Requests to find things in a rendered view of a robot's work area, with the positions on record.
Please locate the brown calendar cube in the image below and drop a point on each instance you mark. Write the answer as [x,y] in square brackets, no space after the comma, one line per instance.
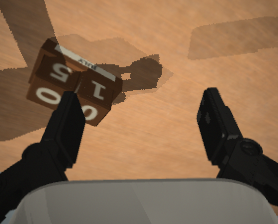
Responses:
[95,100]
[49,82]

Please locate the brown wooden tray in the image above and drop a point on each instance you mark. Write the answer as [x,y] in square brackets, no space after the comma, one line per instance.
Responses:
[76,62]

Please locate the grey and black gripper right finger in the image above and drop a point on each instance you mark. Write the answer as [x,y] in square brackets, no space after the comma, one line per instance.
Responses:
[224,145]

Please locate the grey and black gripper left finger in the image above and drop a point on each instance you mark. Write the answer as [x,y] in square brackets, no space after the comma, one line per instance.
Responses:
[58,149]

